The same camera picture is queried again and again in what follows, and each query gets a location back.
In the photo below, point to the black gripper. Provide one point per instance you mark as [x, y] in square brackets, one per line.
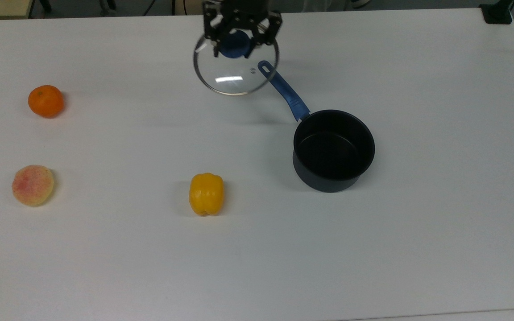
[241, 10]

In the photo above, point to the glass lid with blue knob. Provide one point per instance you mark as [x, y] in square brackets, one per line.
[234, 47]

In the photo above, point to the black chair leg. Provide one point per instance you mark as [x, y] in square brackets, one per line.
[45, 4]
[107, 5]

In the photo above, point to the yellow bell pepper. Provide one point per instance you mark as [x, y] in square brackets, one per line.
[206, 194]

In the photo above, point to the orange mandarin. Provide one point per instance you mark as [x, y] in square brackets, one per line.
[45, 101]

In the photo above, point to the pink yellow peach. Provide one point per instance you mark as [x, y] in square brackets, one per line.
[33, 185]

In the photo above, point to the black table clamp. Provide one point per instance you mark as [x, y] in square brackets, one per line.
[497, 12]

